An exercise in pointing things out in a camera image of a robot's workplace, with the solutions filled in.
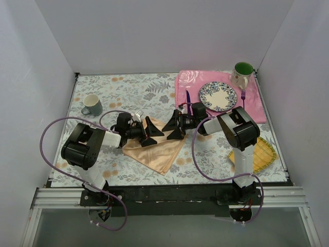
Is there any orange satin napkin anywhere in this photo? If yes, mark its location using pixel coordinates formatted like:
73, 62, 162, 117
122, 131, 187, 175

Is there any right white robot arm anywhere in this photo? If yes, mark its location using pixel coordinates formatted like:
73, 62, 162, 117
162, 102, 260, 205

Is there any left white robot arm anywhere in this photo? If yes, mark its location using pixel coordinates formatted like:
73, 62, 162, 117
61, 112, 164, 206

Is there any grey mug white inside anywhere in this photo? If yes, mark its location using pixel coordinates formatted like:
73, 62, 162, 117
81, 94, 103, 116

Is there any floral mug green inside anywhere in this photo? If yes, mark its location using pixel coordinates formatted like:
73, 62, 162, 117
230, 62, 253, 90

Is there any purple knife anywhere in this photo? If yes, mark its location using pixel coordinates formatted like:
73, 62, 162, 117
186, 91, 192, 115

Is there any blue floral plate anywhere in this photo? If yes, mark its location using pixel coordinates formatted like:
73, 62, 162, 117
198, 81, 237, 112

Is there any purple fork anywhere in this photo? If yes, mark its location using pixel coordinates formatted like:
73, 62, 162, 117
241, 90, 246, 108

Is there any yellow bamboo mat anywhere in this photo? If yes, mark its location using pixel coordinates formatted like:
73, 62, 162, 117
228, 136, 278, 174

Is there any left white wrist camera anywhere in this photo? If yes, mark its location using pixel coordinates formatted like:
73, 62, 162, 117
132, 110, 143, 122

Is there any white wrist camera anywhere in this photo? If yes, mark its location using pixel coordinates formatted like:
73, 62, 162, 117
132, 110, 143, 122
177, 105, 186, 114

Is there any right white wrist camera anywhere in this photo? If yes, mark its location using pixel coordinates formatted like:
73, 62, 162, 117
177, 105, 186, 114

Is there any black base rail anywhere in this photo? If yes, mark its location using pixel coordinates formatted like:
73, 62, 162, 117
80, 184, 261, 217

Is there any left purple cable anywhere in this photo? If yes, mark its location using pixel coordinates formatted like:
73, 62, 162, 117
39, 110, 129, 231

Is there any purple cable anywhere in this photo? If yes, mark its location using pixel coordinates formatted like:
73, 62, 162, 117
178, 102, 265, 225
39, 110, 129, 231

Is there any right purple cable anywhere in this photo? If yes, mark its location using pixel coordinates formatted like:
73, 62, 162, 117
178, 102, 265, 225

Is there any aluminium frame rail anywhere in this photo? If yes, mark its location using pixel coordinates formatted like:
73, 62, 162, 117
31, 185, 308, 208

